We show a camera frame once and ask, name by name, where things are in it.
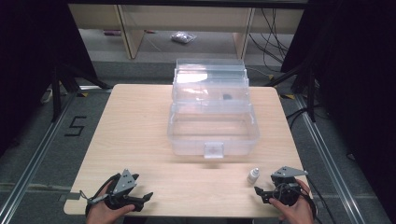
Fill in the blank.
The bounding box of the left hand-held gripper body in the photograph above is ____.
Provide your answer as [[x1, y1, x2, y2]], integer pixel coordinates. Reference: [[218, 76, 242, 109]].
[[105, 168, 145, 213]]

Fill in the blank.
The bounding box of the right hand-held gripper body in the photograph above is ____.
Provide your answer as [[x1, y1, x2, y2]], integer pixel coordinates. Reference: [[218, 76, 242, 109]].
[[269, 165, 309, 207]]

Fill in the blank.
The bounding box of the small white dropper bottle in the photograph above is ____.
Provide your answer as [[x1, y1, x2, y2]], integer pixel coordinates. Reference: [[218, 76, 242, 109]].
[[247, 167, 261, 185]]

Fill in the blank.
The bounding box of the clear plastic storage box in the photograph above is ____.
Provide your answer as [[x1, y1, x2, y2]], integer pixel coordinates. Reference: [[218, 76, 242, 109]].
[[166, 57, 262, 160]]

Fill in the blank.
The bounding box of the person's right hand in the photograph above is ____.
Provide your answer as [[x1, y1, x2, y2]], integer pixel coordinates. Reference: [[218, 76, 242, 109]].
[[268, 178, 316, 224]]

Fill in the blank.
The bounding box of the person's left hand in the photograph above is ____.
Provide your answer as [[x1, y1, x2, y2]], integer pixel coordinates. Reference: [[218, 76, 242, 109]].
[[85, 181, 136, 224]]

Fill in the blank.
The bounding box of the black metal stand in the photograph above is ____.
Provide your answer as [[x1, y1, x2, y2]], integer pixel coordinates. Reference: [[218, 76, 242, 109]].
[[263, 61, 322, 123], [49, 61, 112, 123]]

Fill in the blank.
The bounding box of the beige wooden desk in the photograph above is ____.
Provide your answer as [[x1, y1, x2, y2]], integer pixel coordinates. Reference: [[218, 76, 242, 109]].
[[67, 3, 304, 61]]

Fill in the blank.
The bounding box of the clear plastic bag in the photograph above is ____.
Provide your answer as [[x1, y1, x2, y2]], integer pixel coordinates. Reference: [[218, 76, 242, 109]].
[[169, 31, 198, 45]]

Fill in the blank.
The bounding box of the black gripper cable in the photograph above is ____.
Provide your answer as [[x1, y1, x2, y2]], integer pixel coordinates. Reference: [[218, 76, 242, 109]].
[[299, 175, 338, 224], [79, 173, 121, 217]]

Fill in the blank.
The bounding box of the metal floor rail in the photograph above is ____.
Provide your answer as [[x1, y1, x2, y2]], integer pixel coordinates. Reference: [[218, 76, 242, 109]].
[[0, 91, 78, 222], [293, 94, 366, 224]]

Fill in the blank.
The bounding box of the black floor cable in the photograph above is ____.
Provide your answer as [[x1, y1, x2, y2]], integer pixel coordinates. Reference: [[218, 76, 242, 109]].
[[285, 105, 332, 131]]

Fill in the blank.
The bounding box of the white floor cable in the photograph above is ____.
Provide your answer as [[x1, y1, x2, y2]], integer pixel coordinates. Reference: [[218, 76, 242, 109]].
[[39, 87, 68, 105]]

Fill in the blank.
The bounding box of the black cables bundle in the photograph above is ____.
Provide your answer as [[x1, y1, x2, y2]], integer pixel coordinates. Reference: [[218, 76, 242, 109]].
[[247, 7, 291, 73]]

